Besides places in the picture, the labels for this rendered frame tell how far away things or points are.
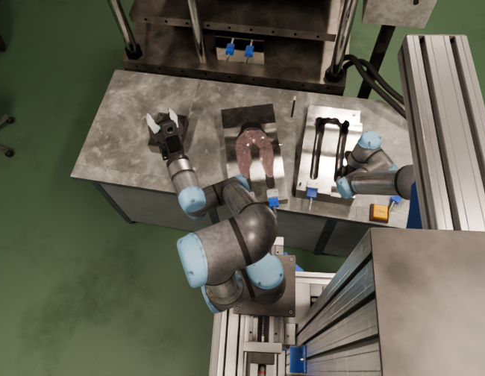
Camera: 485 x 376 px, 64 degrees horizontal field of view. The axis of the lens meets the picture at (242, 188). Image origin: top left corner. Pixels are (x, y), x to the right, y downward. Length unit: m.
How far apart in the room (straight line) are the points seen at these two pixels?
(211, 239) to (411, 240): 0.46
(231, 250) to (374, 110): 1.49
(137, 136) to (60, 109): 1.49
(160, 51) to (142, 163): 0.77
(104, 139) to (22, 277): 1.23
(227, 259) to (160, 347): 1.75
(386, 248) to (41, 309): 2.55
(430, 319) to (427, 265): 0.06
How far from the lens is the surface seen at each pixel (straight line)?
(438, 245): 0.50
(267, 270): 1.24
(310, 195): 1.73
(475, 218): 0.54
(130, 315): 2.62
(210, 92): 2.18
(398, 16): 2.15
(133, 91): 2.29
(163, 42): 2.51
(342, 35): 2.04
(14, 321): 2.93
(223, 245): 0.83
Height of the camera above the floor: 2.47
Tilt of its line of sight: 64 degrees down
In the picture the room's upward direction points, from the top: 6 degrees counter-clockwise
